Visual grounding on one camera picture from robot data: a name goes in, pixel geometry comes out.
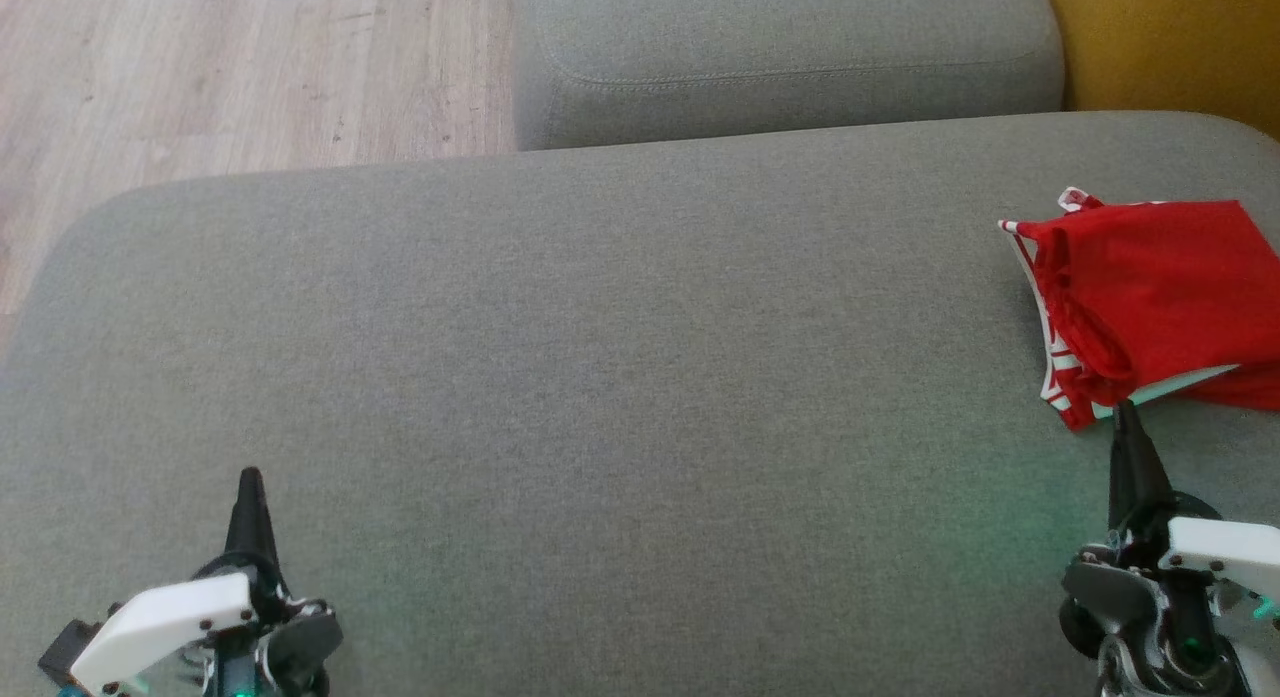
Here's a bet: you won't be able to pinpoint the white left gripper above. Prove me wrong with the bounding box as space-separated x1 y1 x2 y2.
68 466 347 697

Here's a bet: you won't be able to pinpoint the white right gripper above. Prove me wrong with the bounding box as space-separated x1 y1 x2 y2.
1058 398 1280 697

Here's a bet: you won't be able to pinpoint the red Bulls jersey white sleeves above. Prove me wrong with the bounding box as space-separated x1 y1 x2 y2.
997 186 1280 434

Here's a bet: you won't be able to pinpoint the grey sofa seat cushion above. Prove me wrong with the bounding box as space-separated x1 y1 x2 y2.
0 110 1280 697

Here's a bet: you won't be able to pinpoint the yellow cushion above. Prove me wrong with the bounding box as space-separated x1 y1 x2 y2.
1040 0 1280 140

